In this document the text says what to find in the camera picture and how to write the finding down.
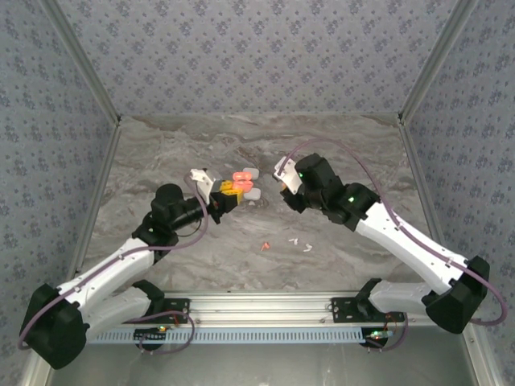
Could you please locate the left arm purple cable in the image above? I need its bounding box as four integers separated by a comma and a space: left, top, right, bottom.
16, 175, 210, 355

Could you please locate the small controller board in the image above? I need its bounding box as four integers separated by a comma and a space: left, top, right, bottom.
363, 328, 393, 347
134, 326, 169, 343

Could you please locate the aluminium side rail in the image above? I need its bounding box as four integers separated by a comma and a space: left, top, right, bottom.
398, 116, 447, 258
66, 118, 124, 282

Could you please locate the thin black cable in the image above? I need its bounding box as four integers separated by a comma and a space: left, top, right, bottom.
175, 223, 203, 239

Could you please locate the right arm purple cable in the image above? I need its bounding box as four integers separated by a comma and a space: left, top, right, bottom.
280, 138, 507, 353

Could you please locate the aluminium frame post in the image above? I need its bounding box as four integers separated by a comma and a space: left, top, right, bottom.
39, 0, 122, 125
397, 0, 483, 125

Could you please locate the wide aluminium base rail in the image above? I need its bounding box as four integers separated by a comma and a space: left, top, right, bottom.
163, 291, 430, 327

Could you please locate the pink earbud charging case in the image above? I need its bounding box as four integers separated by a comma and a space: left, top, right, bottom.
232, 170, 254, 193

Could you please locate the thin aluminium wall rail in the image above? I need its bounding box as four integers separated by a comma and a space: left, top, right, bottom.
119, 112, 402, 120

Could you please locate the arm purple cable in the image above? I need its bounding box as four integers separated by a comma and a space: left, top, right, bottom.
280, 138, 507, 353
16, 175, 210, 355

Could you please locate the white slotted cable duct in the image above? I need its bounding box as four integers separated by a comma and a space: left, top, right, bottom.
86, 326, 368, 345

